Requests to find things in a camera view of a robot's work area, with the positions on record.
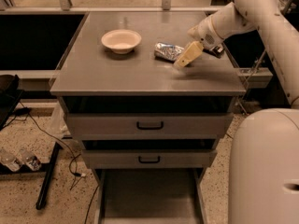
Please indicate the grey drawer cabinet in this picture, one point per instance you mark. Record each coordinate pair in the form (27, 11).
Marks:
(91, 69)

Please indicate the black drawer handle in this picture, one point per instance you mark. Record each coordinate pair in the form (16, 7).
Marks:
(149, 125)
(149, 160)

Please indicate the right clear water bottle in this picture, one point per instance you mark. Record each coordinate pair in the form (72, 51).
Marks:
(30, 160)

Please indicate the black stand frame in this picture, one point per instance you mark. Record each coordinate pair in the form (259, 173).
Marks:
(9, 97)

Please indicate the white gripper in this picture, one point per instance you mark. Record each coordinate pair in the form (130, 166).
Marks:
(205, 34)

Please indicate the black top drawer handle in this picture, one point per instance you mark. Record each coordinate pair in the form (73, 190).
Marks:
(149, 125)

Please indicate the grey drawer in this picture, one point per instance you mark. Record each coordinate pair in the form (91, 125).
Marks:
(115, 117)
(150, 196)
(123, 154)

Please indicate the white round bowl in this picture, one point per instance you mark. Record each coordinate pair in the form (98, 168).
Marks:
(121, 41)

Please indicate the black middle drawer handle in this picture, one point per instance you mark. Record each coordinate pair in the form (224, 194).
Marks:
(149, 160)

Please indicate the black chocolate bar packet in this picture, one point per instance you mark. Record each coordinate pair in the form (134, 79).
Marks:
(217, 51)

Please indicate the grey middle drawer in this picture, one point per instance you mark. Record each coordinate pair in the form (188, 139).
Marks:
(123, 154)

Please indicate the grey bottom drawer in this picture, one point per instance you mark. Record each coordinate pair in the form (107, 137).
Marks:
(150, 196)

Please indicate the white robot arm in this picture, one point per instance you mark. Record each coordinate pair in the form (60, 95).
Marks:
(264, 159)

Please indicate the grey top drawer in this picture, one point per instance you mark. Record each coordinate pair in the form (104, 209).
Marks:
(115, 117)

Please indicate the clear water bottle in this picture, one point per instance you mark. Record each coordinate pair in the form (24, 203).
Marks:
(10, 161)
(30, 160)

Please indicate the left clear water bottle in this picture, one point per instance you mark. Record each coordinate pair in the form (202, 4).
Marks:
(10, 161)

